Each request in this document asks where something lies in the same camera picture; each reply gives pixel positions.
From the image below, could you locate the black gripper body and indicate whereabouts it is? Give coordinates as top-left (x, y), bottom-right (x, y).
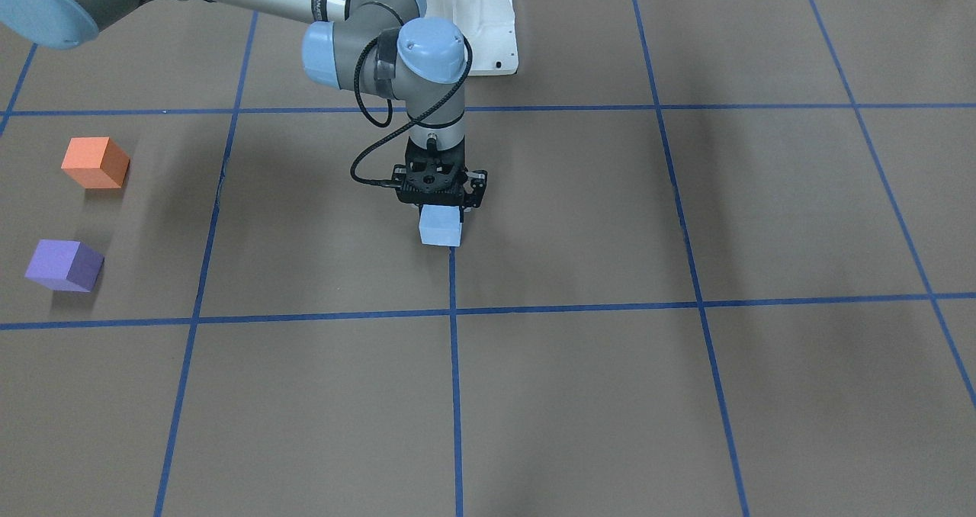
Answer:
top-left (393, 140), bottom-right (467, 207)

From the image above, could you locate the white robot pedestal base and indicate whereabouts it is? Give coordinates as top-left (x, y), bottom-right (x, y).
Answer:
top-left (429, 0), bottom-right (519, 77)

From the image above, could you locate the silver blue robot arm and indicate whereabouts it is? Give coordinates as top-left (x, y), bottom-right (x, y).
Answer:
top-left (2, 0), bottom-right (487, 224)

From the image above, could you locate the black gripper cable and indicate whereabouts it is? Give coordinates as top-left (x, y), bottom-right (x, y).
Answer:
top-left (350, 33), bottom-right (474, 190)

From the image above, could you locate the purple foam block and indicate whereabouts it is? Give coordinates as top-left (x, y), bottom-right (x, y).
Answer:
top-left (24, 239), bottom-right (104, 294)

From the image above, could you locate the orange foam block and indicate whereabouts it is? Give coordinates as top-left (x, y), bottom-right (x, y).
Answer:
top-left (60, 137), bottom-right (131, 190)

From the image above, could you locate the light blue foam block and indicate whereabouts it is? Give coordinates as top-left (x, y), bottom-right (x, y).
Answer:
top-left (419, 204), bottom-right (463, 247)

